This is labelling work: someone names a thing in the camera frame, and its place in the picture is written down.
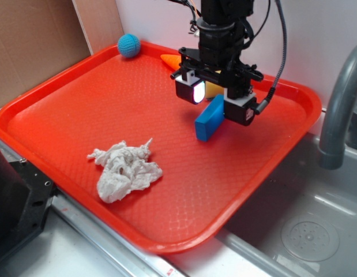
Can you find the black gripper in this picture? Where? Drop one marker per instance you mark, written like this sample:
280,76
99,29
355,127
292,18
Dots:
217,60

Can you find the blue rectangular block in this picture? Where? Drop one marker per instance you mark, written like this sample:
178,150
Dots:
210,119

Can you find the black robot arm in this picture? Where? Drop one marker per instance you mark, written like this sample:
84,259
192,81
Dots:
221,12

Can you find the yellow sponge wedge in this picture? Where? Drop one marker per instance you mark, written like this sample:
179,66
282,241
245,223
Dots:
212,90

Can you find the orange toy carrot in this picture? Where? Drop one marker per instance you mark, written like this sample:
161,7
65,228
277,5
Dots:
171,60

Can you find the blue crocheted ball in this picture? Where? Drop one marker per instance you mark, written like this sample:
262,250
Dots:
129,45

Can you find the red plastic tray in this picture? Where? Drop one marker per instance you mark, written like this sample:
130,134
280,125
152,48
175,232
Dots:
106,99

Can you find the crumpled white paper towel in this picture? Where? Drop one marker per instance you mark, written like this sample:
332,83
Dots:
125,169

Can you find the grey sink faucet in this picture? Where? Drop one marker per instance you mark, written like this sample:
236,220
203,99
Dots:
340,124

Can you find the grey sink basin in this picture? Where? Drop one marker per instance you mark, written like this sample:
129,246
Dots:
302,220

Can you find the brown cardboard panel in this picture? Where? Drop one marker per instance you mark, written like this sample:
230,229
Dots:
39,39

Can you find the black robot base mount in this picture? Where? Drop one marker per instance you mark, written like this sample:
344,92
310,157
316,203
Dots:
25,197

